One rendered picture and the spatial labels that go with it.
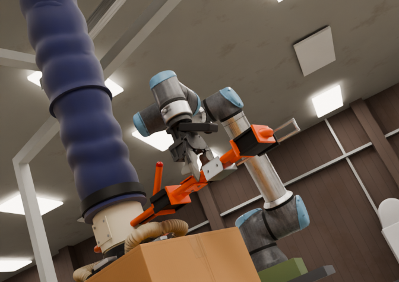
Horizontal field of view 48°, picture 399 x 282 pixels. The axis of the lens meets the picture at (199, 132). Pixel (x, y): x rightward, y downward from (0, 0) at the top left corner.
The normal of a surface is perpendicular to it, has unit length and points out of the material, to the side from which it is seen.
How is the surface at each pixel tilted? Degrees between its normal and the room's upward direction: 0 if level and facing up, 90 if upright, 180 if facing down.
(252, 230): 90
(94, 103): 104
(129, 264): 90
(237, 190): 90
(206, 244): 90
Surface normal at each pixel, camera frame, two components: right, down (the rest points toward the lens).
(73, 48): 0.47, -0.19
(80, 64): 0.43, -0.46
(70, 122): -0.41, -0.44
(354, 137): -0.34, -0.25
